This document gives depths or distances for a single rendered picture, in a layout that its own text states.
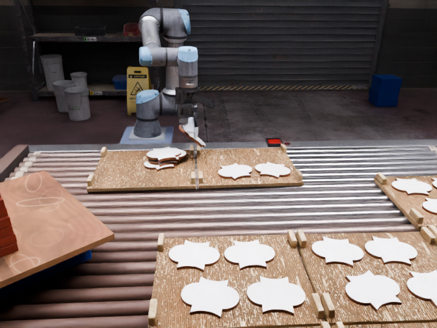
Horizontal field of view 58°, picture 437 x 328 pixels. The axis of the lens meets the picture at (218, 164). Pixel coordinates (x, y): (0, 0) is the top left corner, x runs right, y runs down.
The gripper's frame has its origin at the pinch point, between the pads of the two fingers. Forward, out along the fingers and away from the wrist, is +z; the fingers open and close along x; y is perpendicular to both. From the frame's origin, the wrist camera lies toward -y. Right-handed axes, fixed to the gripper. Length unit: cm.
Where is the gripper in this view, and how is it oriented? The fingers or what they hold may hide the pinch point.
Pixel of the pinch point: (194, 133)
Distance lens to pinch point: 169.0
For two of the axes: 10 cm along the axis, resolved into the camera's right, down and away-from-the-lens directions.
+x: 2.8, 4.2, -8.6
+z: -0.2, 9.0, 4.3
